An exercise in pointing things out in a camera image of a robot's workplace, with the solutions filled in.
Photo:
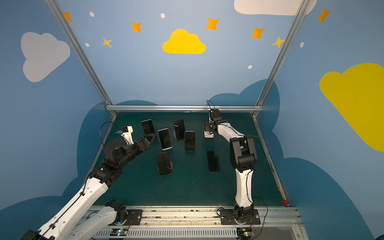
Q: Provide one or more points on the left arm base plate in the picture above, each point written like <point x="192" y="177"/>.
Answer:
<point x="128" y="218"/>

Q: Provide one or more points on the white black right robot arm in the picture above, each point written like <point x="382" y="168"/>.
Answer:
<point x="243" y="158"/>

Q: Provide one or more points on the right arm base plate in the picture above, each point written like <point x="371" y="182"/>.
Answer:
<point x="227" y="217"/>

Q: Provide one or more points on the right circuit board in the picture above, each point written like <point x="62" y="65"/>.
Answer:
<point x="244" y="234"/>

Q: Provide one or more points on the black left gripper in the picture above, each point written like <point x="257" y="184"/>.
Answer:
<point x="139" y="144"/>

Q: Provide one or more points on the aluminium rail front frame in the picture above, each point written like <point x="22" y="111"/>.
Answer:
<point x="165" y="222"/>

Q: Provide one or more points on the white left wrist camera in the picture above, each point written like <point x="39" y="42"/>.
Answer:
<point x="127" y="134"/>

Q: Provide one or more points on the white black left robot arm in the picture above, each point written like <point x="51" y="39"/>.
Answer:
<point x="65" y="224"/>

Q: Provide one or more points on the white phone stand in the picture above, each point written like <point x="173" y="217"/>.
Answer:
<point x="208" y="133"/>

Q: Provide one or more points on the purple phone on black stand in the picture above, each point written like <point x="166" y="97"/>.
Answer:
<point x="190" y="141"/>

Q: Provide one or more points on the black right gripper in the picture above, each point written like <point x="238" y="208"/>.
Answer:
<point x="208" y="127"/>

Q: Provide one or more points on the left circuit board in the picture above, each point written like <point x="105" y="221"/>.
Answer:
<point x="119" y="232"/>

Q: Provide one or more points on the circuit board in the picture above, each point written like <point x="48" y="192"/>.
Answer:
<point x="119" y="232"/>
<point x="244" y="234"/>

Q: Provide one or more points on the horizontal aluminium back bar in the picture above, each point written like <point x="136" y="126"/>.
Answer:
<point x="143" y="108"/>

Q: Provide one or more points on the white-edged phone on stand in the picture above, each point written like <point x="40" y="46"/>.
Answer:
<point x="165" y="139"/>

